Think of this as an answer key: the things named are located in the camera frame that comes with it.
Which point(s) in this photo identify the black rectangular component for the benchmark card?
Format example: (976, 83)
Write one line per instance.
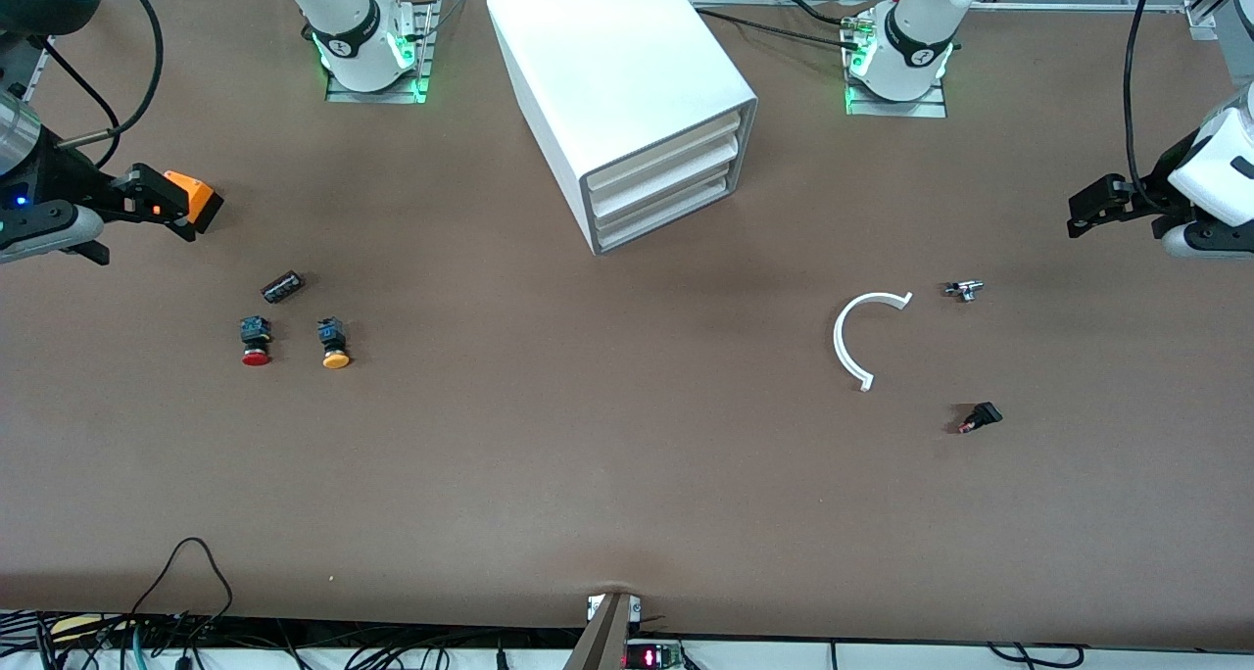
(282, 287)

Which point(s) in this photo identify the small metal toggle switch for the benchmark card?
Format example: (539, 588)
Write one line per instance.
(965, 289)

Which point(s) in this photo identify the yellow push button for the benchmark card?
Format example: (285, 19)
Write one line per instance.
(334, 345)

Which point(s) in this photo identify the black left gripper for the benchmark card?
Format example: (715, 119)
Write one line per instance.
(1148, 193)

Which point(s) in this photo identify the red push button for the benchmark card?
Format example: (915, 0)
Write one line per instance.
(256, 342)

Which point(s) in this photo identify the white curved plastic clip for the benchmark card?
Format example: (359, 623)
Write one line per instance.
(840, 342)

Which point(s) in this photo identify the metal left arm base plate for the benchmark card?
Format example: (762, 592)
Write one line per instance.
(896, 109)

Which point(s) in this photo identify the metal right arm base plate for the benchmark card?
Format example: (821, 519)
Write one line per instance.
(377, 95)

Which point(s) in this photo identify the brown camera mount post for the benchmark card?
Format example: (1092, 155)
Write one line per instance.
(602, 641)

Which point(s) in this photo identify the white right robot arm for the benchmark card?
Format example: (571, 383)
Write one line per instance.
(353, 33)

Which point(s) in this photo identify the white plastic tray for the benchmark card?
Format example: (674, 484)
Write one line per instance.
(666, 211)

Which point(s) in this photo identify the red LED display device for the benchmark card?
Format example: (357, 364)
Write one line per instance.
(651, 656)

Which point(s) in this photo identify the aluminium frame profile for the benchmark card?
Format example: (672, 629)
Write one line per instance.
(1203, 16)

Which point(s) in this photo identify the black rocker switch red tip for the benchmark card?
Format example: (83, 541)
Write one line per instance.
(983, 416)

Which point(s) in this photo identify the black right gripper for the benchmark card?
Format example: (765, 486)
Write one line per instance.
(61, 176)

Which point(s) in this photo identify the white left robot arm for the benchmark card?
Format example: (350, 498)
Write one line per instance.
(916, 53)

